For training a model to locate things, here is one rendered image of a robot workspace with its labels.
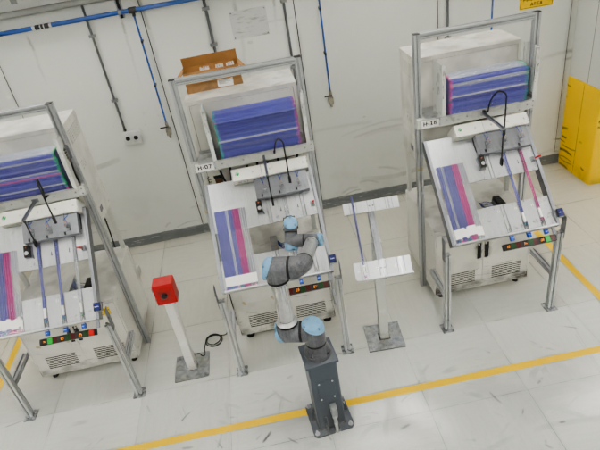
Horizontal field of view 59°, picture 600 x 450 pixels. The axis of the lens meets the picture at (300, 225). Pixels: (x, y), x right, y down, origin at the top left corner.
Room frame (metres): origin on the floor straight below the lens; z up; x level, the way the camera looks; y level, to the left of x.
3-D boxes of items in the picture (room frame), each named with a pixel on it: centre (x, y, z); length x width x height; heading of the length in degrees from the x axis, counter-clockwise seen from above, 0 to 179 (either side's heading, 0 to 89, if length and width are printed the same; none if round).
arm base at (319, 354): (2.10, 0.02, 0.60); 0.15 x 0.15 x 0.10
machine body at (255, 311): (3.21, 0.22, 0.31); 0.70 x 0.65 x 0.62; 93
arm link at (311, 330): (2.10, 0.03, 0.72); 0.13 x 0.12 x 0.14; 77
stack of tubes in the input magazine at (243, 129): (3.09, 0.16, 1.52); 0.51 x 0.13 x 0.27; 93
